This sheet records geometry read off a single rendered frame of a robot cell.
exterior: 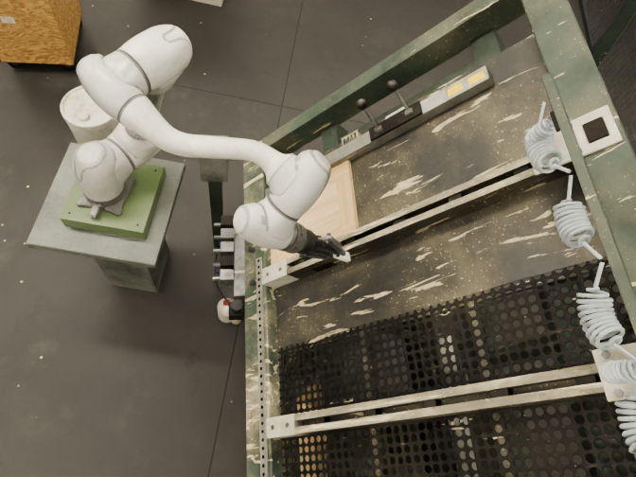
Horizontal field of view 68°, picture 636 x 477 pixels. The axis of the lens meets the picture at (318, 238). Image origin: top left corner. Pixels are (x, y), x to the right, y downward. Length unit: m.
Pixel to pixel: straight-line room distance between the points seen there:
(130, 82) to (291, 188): 0.51
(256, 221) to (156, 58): 0.53
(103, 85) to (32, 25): 2.12
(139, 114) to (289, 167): 0.42
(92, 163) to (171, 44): 0.62
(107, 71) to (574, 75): 1.17
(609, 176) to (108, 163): 1.55
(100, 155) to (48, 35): 1.71
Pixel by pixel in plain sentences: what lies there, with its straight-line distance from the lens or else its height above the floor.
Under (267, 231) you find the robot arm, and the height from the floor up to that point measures 1.51.
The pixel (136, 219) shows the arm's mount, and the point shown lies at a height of 0.81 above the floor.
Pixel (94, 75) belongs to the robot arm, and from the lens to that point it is 1.40.
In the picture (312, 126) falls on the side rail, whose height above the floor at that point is 1.09.
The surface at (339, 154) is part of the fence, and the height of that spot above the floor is 1.20.
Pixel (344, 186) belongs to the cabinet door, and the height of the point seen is 1.18.
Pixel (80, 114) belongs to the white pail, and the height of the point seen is 0.39.
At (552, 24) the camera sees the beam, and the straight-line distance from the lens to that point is 1.50.
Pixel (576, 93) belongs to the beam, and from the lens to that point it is 1.35.
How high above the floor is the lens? 2.59
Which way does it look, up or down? 62 degrees down
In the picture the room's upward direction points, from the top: 20 degrees clockwise
